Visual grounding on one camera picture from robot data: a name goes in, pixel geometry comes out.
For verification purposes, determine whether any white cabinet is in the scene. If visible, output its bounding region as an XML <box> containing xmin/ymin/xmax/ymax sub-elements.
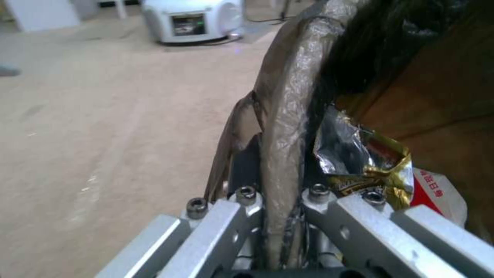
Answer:
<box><xmin>5</xmin><ymin>0</ymin><xmax>86</xmax><ymax>32</ymax></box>

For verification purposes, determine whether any white red printed packet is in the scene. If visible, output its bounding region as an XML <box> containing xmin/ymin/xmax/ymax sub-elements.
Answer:
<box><xmin>409</xmin><ymin>168</ymin><xmax>469</xmax><ymax>224</ymax></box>

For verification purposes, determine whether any brown trash bin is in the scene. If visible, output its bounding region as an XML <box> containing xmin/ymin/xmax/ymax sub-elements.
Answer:
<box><xmin>339</xmin><ymin>0</ymin><xmax>494</xmax><ymax>241</ymax></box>

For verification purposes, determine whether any translucent plastic bin liner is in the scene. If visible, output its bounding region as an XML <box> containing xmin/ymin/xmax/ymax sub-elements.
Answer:
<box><xmin>203</xmin><ymin>0</ymin><xmax>479</xmax><ymax>268</ymax></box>

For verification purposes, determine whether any white table leg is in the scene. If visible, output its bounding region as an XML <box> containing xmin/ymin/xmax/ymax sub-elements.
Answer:
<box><xmin>115</xmin><ymin>0</ymin><xmax>129</xmax><ymax>20</ymax></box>

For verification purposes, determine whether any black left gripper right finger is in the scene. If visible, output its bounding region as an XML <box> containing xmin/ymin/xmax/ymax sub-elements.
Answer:
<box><xmin>302</xmin><ymin>144</ymin><xmax>494</xmax><ymax>278</ymax></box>

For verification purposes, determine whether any black floor cable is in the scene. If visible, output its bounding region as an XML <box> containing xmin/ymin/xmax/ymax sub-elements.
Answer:
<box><xmin>243</xmin><ymin>15</ymin><xmax>288</xmax><ymax>23</ymax></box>

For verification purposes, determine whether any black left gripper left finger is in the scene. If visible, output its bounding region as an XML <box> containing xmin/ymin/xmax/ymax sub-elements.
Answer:
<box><xmin>93</xmin><ymin>135</ymin><xmax>267</xmax><ymax>278</ymax></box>

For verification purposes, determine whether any gold foil snack wrapper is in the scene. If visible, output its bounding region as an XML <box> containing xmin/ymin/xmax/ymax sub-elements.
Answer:
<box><xmin>313</xmin><ymin>105</ymin><xmax>414</xmax><ymax>210</ymax></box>

